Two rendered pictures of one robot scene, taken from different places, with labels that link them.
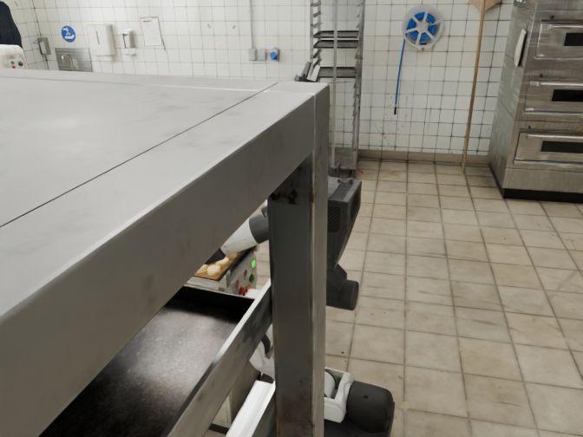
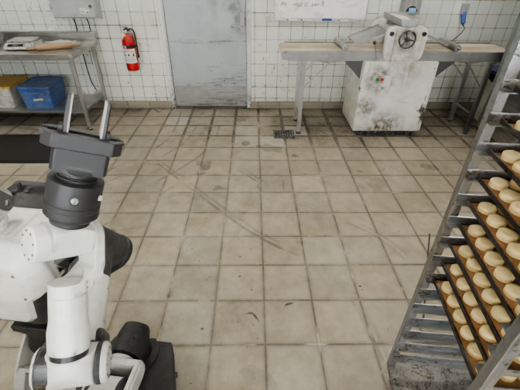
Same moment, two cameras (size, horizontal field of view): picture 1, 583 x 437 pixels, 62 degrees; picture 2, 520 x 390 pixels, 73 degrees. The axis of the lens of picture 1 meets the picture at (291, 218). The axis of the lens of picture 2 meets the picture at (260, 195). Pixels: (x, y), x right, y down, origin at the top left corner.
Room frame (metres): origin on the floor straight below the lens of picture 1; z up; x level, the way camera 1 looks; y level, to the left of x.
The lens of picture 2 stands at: (1.12, 0.74, 1.78)
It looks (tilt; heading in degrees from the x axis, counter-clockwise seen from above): 35 degrees down; 256
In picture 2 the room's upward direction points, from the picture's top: 1 degrees clockwise
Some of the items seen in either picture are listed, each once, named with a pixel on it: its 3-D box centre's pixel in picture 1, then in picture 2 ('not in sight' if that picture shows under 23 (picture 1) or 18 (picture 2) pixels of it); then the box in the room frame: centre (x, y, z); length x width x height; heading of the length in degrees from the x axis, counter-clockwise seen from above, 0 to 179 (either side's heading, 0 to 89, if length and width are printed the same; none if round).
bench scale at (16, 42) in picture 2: not in sight; (23, 43); (2.71, -4.00, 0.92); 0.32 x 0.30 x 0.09; 84
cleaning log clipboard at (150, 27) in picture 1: (152, 33); not in sight; (5.95, 1.57, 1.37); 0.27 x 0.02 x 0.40; 77
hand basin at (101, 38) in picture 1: (74, 74); not in sight; (6.00, 2.59, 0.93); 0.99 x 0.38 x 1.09; 77
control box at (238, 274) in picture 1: (242, 281); not in sight; (1.66, 0.21, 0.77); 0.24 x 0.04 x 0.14; 160
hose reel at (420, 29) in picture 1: (417, 61); not in sight; (5.21, -1.35, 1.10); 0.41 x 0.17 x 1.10; 77
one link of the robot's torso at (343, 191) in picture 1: (313, 219); (32, 251); (1.55, -0.08, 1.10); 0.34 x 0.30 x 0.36; 160
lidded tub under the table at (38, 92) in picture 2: not in sight; (43, 91); (2.68, -4.02, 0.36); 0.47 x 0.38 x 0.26; 79
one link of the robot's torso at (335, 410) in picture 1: (326, 392); (113, 383); (1.53, -0.14, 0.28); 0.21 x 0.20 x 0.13; 70
